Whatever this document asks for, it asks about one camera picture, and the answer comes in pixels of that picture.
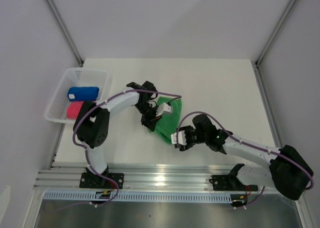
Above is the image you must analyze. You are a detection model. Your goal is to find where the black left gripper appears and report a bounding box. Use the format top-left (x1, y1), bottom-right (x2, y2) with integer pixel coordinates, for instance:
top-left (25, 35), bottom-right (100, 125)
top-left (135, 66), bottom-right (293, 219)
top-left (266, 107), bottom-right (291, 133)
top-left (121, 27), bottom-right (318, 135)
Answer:
top-left (134, 101), bottom-right (163, 132)

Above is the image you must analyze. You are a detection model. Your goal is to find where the green towel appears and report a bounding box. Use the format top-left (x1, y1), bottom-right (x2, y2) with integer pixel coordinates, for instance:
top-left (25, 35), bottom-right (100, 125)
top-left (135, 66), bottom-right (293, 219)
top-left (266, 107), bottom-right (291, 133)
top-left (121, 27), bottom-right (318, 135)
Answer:
top-left (149, 96), bottom-right (183, 145)

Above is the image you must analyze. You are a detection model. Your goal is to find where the blue towel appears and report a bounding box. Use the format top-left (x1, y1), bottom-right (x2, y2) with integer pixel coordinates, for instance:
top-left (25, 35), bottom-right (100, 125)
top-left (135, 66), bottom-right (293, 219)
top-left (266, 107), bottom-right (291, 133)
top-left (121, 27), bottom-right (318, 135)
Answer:
top-left (67, 86), bottom-right (100, 102)

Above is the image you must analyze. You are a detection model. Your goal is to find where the red towel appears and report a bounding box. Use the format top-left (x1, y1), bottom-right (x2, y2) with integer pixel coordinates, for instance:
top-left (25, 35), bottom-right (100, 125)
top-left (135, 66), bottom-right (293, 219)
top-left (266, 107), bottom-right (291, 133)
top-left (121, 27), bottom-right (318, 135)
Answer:
top-left (66, 101), bottom-right (84, 120)

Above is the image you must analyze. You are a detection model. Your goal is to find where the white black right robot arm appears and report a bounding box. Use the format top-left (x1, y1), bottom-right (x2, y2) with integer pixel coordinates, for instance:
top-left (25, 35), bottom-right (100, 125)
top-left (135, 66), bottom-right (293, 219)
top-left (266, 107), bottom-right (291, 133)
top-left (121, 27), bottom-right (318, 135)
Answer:
top-left (171, 126), bottom-right (314, 201)

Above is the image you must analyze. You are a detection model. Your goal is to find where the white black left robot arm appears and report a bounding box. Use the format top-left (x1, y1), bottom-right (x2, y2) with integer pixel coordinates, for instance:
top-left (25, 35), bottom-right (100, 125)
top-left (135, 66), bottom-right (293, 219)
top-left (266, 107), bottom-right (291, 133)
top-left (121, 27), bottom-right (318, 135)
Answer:
top-left (72, 81), bottom-right (161, 188)

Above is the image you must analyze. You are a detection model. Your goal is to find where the white perforated plastic basket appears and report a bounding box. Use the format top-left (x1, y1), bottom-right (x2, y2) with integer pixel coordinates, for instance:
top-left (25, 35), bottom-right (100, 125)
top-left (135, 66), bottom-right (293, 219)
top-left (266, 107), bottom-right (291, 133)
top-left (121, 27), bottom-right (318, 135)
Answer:
top-left (44, 67), bottom-right (111, 124)

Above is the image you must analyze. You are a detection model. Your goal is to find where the aluminium front rail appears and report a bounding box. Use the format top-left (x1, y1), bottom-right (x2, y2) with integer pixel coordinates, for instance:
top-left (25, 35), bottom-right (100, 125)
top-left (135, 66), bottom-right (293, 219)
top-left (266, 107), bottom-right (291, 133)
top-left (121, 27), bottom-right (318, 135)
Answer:
top-left (33, 162), bottom-right (233, 193)

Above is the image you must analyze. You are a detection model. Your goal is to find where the aluminium rail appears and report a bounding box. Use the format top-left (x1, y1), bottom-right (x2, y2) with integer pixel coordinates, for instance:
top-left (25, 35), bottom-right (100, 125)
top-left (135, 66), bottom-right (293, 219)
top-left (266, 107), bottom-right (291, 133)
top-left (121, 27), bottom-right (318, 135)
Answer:
top-left (33, 162), bottom-right (233, 193)
top-left (47, 123), bottom-right (66, 170)
top-left (251, 60), bottom-right (285, 153)

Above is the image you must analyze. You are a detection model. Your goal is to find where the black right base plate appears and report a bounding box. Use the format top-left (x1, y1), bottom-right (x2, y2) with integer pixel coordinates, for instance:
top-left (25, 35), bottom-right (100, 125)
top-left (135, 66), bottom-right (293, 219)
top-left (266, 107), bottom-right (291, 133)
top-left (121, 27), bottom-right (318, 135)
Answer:
top-left (208, 174), bottom-right (259, 192)

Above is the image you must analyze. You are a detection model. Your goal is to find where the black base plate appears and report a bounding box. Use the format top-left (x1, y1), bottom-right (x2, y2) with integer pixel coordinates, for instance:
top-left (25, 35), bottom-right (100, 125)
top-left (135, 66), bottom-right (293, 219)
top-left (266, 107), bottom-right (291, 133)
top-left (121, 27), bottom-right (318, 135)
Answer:
top-left (208, 174), bottom-right (259, 192)
top-left (79, 171), bottom-right (125, 190)

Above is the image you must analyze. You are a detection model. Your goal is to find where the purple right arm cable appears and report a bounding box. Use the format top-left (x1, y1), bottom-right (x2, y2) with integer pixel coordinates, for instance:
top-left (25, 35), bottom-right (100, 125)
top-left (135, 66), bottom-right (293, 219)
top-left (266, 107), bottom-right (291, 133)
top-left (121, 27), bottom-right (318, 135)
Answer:
top-left (176, 110), bottom-right (315, 210)

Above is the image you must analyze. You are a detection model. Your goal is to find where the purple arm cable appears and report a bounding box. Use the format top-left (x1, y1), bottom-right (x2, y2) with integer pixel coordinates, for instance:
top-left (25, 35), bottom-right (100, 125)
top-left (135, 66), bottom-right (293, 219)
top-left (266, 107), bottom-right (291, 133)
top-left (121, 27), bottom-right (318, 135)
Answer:
top-left (176, 110), bottom-right (315, 210)
top-left (72, 89), bottom-right (183, 211)

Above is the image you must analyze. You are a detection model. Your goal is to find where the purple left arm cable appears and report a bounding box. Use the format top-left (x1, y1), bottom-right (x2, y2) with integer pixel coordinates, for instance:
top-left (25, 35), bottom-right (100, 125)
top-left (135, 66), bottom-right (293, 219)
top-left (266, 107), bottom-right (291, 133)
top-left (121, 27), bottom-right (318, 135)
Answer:
top-left (72, 89), bottom-right (183, 211)

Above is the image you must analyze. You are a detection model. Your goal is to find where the aluminium right side rail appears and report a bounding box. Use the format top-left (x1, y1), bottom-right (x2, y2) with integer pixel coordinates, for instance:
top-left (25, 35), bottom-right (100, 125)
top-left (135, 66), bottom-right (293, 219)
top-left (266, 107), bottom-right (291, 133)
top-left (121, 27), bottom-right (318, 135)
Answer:
top-left (251, 60), bottom-right (285, 153)

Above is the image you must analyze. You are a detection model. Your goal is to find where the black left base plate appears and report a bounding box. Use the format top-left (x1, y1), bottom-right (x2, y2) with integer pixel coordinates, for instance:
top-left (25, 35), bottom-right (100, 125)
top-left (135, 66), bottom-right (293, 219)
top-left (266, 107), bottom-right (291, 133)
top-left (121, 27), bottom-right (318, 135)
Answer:
top-left (79, 171), bottom-right (125, 190)

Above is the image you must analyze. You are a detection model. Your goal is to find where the aluminium left side rail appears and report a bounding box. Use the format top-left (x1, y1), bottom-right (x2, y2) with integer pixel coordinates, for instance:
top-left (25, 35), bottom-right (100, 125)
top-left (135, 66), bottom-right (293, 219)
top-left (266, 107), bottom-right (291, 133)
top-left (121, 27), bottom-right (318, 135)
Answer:
top-left (47, 123), bottom-right (66, 170)

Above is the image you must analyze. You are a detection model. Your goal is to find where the white slotted cable duct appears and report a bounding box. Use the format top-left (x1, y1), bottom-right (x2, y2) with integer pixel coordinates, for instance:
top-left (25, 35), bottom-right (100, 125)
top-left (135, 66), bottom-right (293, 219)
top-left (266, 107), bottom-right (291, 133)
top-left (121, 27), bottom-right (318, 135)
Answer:
top-left (43, 190), bottom-right (232, 204)

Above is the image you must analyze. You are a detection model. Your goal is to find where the aluminium left frame post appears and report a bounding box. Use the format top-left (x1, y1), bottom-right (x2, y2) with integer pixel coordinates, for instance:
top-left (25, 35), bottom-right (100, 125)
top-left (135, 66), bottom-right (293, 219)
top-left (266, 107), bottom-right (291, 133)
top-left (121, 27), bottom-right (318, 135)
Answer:
top-left (43, 0), bottom-right (84, 67)

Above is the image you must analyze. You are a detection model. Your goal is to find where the aluminium frame post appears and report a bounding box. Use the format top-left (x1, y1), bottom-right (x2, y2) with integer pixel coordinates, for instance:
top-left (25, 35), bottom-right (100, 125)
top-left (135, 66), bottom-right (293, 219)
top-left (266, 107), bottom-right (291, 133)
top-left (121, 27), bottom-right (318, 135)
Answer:
top-left (43, 0), bottom-right (84, 67)
top-left (255, 0), bottom-right (300, 68)

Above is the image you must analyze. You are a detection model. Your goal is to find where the aluminium right frame post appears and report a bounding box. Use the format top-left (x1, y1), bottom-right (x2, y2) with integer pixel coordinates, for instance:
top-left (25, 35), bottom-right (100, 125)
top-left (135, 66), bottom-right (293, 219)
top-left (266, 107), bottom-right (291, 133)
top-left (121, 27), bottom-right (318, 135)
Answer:
top-left (255, 0), bottom-right (300, 68)

